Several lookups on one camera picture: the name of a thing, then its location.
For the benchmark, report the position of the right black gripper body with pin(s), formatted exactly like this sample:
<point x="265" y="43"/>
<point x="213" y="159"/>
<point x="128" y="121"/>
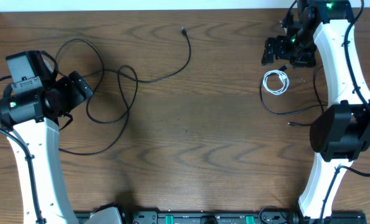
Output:
<point x="273" y="50"/>

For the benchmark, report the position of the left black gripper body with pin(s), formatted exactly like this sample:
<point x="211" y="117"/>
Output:
<point x="80" y="88"/>

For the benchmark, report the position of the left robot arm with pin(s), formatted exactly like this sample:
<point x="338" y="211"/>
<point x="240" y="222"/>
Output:
<point x="29" y="115"/>

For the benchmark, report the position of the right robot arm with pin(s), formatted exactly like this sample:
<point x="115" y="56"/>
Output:
<point x="325" y="30"/>

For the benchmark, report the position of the clear tape piece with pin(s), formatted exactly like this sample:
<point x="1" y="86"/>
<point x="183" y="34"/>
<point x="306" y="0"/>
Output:
<point x="297" y="81"/>

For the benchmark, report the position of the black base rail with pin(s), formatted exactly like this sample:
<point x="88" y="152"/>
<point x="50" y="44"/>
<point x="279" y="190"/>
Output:
<point x="268" y="214"/>

